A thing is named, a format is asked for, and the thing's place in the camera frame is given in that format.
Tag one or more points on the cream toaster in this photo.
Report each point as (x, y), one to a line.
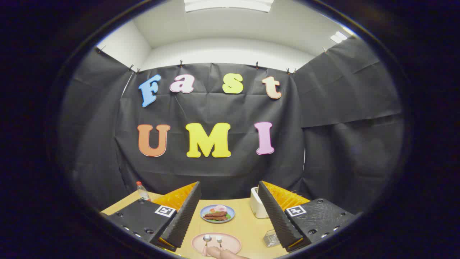
(256, 208)

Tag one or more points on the long ceiling light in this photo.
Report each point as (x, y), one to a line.
(228, 4)

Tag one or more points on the black backdrop cloth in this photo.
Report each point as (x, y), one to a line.
(215, 108)

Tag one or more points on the small ceiling light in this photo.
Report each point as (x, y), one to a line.
(338, 37)

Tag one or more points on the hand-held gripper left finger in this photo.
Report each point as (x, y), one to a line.
(185, 216)

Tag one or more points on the blue plate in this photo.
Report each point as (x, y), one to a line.
(206, 219)

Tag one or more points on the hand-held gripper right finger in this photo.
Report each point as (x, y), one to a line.
(275, 216)

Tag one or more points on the green lettuce leaf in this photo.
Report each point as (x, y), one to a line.
(229, 217)

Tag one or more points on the brown meat strip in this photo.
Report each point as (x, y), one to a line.
(215, 214)
(215, 218)

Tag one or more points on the pink plate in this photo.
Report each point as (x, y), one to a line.
(230, 241)

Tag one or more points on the pink ham slice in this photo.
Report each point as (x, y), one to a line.
(220, 208)

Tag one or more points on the clear water bottle red label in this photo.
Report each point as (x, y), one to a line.
(143, 192)

